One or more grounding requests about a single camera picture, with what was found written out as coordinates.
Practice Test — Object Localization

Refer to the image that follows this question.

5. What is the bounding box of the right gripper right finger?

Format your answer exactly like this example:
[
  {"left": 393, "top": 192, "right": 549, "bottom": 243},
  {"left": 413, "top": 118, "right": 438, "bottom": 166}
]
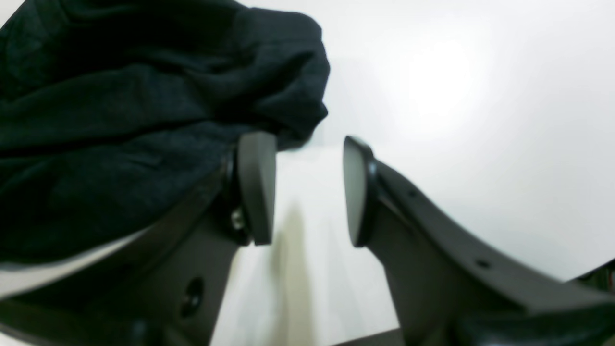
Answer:
[{"left": 343, "top": 136, "right": 614, "bottom": 346}]

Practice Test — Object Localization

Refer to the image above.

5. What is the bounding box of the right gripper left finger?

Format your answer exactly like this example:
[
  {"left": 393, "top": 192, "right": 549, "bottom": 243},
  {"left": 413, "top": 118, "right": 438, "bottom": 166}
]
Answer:
[{"left": 1, "top": 132, "right": 277, "bottom": 346}]

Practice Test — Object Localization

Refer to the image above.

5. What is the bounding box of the black t-shirt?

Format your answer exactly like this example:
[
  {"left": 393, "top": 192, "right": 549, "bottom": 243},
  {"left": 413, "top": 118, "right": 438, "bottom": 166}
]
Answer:
[{"left": 0, "top": 0, "right": 330, "bottom": 263}]

